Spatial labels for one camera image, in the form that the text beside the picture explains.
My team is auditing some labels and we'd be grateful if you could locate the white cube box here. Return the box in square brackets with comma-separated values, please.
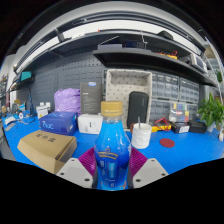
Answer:
[77, 113, 104, 135]

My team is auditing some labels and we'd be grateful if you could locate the beige dotted organizer tray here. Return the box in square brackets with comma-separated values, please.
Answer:
[105, 68, 153, 129]

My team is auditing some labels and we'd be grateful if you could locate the purple plastic bag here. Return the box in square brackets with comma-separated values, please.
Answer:
[53, 87, 82, 115]

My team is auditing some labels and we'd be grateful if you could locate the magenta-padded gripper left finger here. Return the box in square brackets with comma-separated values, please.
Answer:
[55, 147, 99, 190]

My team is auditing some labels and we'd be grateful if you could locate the black wall shelf unit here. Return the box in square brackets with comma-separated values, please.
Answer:
[9, 19, 218, 88]

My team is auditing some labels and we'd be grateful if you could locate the blue drink bottle yellow cap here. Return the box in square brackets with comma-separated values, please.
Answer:
[93, 100, 132, 191]

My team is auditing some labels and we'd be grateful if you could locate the wide grey drawer cabinet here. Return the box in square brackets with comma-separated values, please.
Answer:
[151, 71, 181, 101]

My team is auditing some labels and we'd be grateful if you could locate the blue printed box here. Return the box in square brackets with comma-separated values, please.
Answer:
[39, 111, 79, 136]

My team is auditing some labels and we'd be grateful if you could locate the dark grey upright box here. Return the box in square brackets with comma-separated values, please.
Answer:
[79, 81, 103, 115]

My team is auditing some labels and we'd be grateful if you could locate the white ribbed cup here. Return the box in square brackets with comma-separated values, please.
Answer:
[130, 122, 153, 150]

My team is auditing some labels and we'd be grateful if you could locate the flat round red coaster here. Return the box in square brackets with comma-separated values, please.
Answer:
[159, 137, 176, 149]

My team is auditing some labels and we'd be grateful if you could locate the narrow grey drawer cabinet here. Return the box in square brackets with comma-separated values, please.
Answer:
[179, 77, 200, 104]

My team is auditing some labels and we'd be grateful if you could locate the clear box of coloured parts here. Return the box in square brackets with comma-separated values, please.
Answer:
[168, 101, 188, 123]

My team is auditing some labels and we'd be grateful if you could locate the low grey drawer cabinet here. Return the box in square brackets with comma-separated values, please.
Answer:
[149, 99, 199, 124]

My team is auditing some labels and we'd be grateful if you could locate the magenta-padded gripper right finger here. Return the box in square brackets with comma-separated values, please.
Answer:
[127, 147, 170, 190]

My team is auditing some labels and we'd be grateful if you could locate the flat black pouch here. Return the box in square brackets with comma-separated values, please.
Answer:
[187, 119, 208, 134]

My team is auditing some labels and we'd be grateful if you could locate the green potted plant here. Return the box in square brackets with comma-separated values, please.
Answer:
[197, 93, 224, 133]

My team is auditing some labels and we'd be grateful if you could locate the brown cardboard box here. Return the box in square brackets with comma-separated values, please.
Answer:
[17, 129, 78, 174]

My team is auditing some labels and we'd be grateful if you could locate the black zip case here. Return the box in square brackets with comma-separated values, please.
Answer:
[126, 91, 150, 129]

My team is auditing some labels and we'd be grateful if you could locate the yellow multimeter with red leads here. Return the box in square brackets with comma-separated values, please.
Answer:
[151, 117, 173, 133]

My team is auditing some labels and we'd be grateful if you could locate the small white box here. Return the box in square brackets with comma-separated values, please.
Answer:
[35, 104, 50, 119]

